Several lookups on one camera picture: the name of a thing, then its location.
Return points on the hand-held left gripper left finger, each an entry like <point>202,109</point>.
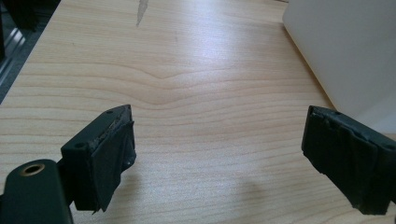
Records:
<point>99,155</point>

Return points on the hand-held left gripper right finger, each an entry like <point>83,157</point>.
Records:
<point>345,155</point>

